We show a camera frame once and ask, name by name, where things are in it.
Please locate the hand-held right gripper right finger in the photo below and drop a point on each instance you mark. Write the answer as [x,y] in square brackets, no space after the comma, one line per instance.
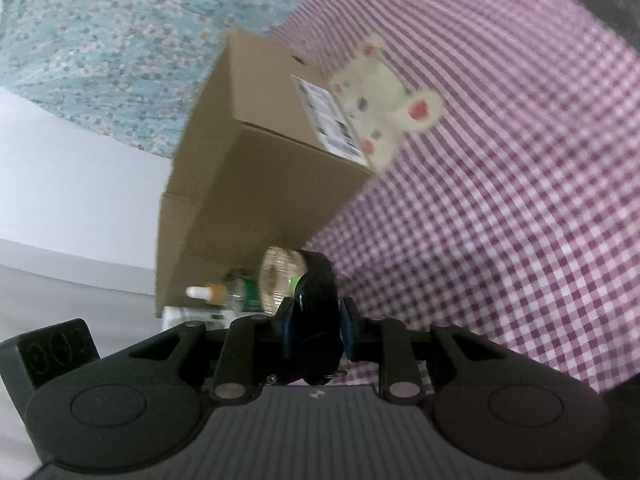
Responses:
[348,332]

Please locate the pink gingham blanket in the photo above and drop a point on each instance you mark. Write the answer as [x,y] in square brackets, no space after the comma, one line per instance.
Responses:
[490,210]

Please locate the blue floral cloth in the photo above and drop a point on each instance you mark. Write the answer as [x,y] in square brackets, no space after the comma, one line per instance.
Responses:
[125,35]

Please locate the brown cardboard box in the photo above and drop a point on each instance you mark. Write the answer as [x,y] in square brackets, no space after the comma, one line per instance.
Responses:
[235,175]

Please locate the black round bottle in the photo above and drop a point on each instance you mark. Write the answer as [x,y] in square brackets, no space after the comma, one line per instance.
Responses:
[317,320]

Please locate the jar with gold textured lid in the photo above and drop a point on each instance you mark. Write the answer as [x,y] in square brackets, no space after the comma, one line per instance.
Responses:
[277,277]

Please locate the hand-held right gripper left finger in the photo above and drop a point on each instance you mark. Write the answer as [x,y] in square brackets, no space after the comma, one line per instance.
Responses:
[288,332]

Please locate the green glass dropper bottle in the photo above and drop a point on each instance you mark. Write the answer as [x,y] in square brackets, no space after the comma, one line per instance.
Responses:
[235,292]

